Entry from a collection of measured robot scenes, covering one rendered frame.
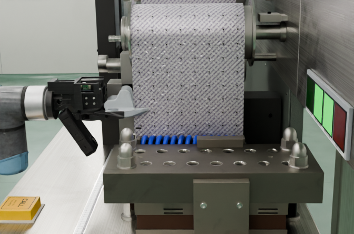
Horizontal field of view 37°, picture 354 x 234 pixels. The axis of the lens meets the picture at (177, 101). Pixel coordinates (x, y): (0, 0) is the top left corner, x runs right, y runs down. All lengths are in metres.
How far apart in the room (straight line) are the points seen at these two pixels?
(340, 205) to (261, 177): 0.46
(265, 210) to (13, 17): 6.23
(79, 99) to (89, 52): 5.76
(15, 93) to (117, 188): 0.32
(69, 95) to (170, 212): 0.33
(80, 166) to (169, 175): 0.46
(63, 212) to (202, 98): 0.37
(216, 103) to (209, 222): 0.27
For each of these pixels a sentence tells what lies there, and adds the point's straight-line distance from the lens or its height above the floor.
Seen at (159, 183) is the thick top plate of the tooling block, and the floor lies 1.01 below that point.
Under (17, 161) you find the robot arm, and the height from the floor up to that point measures 0.99.
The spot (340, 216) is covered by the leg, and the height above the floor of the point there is 0.78.
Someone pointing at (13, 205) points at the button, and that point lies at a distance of 1.14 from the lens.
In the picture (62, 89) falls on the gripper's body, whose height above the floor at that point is 1.14.
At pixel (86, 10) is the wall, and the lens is 6.80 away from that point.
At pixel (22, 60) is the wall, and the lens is 7.10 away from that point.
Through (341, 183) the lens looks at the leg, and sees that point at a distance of 1.38.
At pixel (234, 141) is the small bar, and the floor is 1.04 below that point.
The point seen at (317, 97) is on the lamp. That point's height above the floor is 1.19.
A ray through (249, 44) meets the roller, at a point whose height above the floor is 1.23.
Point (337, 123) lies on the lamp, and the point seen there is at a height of 1.19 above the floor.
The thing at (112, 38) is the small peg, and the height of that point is 1.24.
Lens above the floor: 1.39
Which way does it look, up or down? 14 degrees down
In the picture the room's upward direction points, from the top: 1 degrees counter-clockwise
